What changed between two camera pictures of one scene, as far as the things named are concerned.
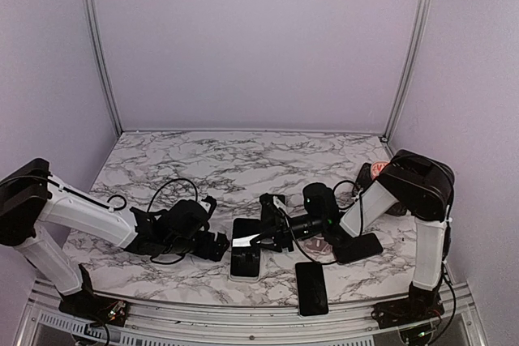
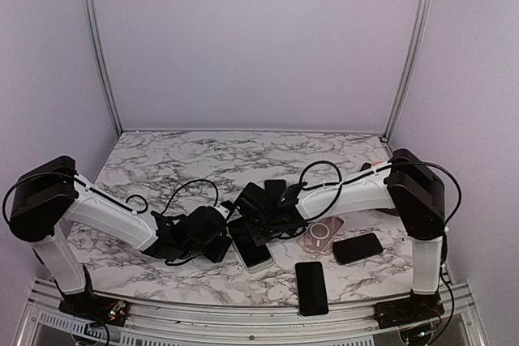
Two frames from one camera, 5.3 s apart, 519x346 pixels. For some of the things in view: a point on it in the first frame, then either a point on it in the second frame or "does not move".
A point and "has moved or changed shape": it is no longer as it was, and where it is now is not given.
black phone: [245, 258] has moved or changed shape
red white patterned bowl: [376, 168] does not move
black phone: [359, 247] does not move
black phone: [311, 288] does not move
